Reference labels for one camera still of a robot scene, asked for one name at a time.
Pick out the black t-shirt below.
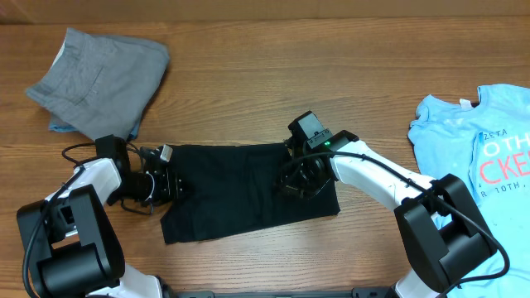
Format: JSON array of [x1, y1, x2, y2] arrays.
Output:
[[161, 143, 340, 244]]

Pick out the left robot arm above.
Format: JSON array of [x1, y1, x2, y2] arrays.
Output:
[[17, 135, 182, 298]]

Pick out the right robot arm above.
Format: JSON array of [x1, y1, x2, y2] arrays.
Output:
[[277, 111, 498, 297]]

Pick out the folded grey shorts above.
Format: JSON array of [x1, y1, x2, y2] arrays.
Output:
[[26, 28, 170, 140]]

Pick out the light blue printed t-shirt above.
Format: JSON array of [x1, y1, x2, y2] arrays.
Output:
[[408, 84, 529, 297]]

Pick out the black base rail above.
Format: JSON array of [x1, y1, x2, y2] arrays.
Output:
[[173, 286, 398, 298]]

